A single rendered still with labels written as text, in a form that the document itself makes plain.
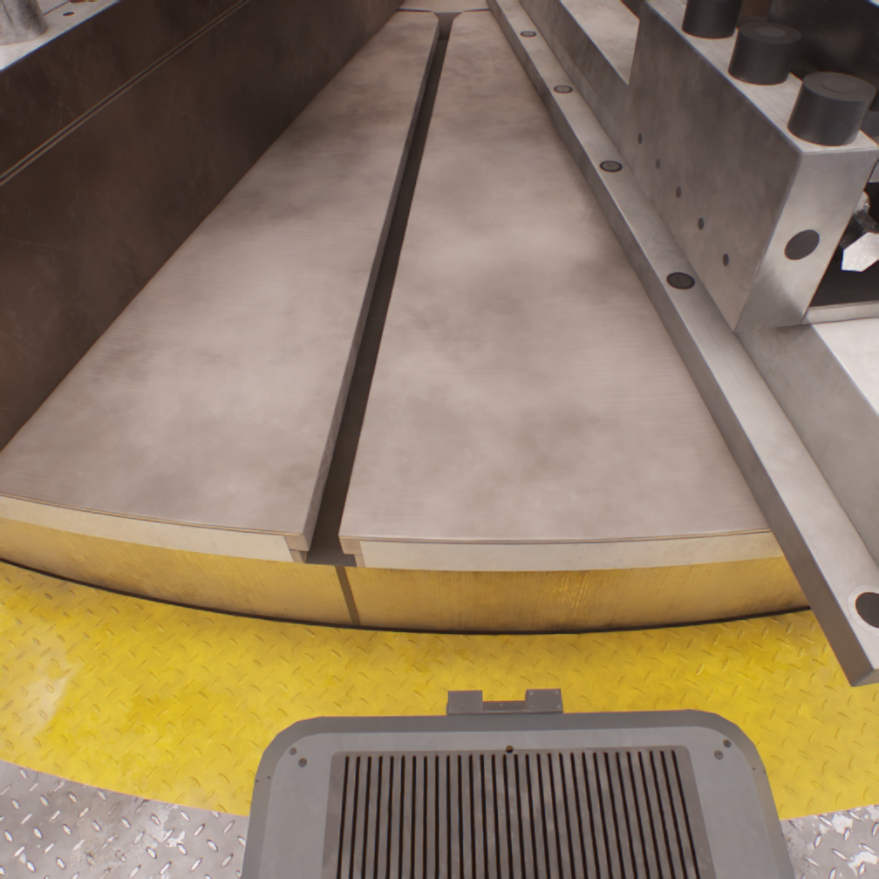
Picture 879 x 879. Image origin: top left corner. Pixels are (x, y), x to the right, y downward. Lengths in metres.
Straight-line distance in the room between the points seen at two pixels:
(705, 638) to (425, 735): 0.53
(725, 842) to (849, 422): 0.44
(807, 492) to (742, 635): 0.36
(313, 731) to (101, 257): 0.76
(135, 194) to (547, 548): 0.84
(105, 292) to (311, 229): 0.37
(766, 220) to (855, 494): 0.30
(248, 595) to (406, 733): 0.41
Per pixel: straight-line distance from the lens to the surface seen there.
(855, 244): 0.83
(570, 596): 0.96
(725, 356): 0.96
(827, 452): 0.85
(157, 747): 1.09
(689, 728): 0.77
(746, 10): 2.34
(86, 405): 1.05
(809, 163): 0.73
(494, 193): 1.34
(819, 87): 0.74
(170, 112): 1.28
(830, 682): 1.16
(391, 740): 0.74
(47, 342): 1.07
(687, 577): 0.97
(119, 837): 1.08
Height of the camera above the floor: 0.97
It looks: 50 degrees down
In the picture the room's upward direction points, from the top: 3 degrees counter-clockwise
